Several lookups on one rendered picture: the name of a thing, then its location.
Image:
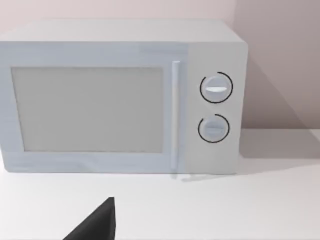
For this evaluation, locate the pale microwave door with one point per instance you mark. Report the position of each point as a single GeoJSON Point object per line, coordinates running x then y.
{"type": "Point", "coordinates": [87, 110]}

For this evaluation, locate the pale microwave knob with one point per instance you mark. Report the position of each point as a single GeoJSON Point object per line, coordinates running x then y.
{"type": "Point", "coordinates": [216, 87]}
{"type": "Point", "coordinates": [213, 128]}

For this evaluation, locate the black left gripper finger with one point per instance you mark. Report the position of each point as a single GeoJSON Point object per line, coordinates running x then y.
{"type": "Point", "coordinates": [102, 222]}

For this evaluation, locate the pale microwave oven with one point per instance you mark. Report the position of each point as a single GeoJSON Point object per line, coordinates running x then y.
{"type": "Point", "coordinates": [212, 155]}

